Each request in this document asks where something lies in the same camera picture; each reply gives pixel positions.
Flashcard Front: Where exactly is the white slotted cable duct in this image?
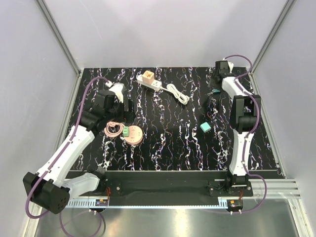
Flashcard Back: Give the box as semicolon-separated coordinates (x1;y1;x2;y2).
66;198;109;208

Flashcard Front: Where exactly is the right aluminium frame post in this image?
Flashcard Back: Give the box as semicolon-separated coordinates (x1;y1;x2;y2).
248;0;296;75

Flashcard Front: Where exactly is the white coiled power strip cable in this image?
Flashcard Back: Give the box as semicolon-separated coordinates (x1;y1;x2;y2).
160;83;190;105

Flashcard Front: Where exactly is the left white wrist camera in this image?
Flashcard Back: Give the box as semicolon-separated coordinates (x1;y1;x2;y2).
105;81;125;103

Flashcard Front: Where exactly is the aluminium frame post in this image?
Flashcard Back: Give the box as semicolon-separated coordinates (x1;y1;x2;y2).
36;0;82;77
248;0;296;75

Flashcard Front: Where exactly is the green plug adapter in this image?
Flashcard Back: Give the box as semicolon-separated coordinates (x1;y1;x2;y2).
122;126;129;137

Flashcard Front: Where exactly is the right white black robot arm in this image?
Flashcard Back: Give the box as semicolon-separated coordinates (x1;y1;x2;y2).
208;59;261;196

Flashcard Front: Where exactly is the pink cube plug adapter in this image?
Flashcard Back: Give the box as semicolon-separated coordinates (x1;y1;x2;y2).
142;71;155;85

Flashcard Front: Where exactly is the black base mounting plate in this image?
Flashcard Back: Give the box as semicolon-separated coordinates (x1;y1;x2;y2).
78;169;255;207

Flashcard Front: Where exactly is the left aluminium frame post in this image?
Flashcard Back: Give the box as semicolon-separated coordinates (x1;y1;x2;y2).
36;0;82;77

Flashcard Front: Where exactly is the teal plug adapter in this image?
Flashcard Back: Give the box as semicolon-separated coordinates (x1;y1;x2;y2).
212;89;220;94
200;122;211;133

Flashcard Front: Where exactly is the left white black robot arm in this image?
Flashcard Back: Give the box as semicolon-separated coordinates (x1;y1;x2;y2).
23;83;135;214

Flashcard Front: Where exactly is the pink round power socket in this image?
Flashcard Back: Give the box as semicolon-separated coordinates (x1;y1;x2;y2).
124;125;143;145

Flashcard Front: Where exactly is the pink coiled cable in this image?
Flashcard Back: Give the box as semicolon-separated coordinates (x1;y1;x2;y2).
103;120;124;138

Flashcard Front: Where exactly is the white power strip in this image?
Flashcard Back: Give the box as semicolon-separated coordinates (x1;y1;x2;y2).
137;73;162;91

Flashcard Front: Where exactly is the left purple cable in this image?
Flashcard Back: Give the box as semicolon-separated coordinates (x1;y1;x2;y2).
25;76;112;235

